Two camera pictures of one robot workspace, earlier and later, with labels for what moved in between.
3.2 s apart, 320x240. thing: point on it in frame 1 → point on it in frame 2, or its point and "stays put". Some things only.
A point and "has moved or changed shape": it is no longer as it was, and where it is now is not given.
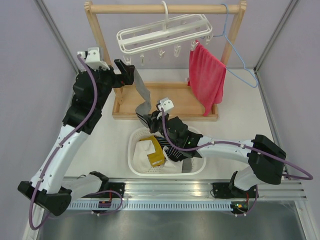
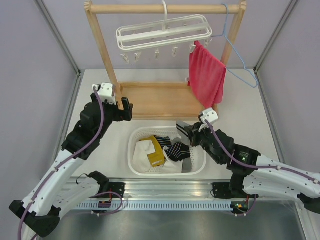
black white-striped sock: (162, 141) stays put
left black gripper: (120, 79) → (125, 114)
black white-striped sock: (175, 154) stays put
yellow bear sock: (156, 159) stays put
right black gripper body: (157, 124) → (204, 142)
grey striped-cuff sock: (187, 165) stays put
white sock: (141, 162) stays put
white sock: (170, 166) stays put
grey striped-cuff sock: (144, 108) has moved or changed shape
